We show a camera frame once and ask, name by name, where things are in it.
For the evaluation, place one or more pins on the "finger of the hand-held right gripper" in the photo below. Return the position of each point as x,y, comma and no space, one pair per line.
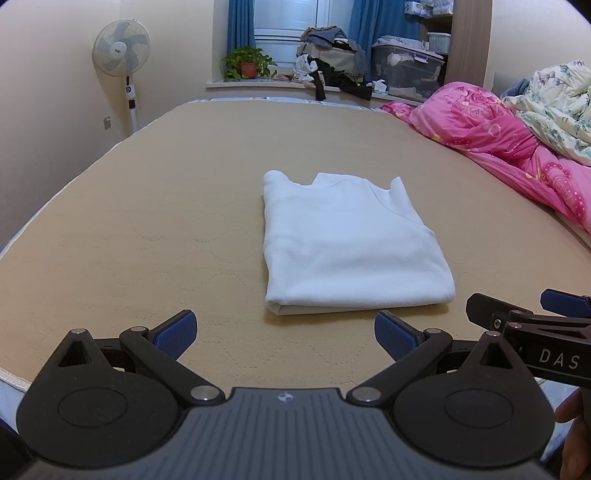
565,302
485,309

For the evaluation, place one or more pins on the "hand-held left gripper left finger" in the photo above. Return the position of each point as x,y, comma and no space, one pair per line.
178,334

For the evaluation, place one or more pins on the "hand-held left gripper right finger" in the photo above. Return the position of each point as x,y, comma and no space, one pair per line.
392,334

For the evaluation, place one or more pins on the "white shirt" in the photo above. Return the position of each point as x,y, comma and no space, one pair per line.
346,244

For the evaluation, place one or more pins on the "pile of dark clothes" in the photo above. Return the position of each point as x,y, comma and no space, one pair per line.
332,55

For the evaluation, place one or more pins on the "person's right hand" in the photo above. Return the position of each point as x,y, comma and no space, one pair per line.
575,443

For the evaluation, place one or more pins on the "bed with tan mat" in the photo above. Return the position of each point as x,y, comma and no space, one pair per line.
138,221

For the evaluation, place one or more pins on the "pink floral quilt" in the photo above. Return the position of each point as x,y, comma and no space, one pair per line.
475,120

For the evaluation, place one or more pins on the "white floral quilt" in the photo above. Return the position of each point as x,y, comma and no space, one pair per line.
558,110

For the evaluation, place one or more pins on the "grey blue cloth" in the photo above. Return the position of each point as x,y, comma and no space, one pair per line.
516,88

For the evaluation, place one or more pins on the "tissue box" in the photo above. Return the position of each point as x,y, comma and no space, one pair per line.
378,86

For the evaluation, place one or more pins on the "clear plastic storage bin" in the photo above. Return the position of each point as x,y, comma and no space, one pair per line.
406,69

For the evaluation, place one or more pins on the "white window sill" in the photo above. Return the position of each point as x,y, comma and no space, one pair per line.
249,85

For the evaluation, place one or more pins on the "wooden shelf unit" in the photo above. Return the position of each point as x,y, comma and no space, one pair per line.
471,41

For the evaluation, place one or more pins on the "white storage basket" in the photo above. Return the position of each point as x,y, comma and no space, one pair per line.
438,42

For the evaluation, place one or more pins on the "potted green plant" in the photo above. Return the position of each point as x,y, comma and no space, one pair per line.
248,64

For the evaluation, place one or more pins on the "white standing fan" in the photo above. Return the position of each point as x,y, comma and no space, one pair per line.
121,46

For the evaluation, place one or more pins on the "stack of white packets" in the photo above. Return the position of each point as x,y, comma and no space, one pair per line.
429,7

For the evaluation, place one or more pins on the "blue curtain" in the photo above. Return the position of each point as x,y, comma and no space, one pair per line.
378,18
241,23

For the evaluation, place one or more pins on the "window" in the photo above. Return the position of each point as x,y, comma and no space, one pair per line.
286,23

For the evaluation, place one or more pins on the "wall socket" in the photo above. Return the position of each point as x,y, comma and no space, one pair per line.
107,123

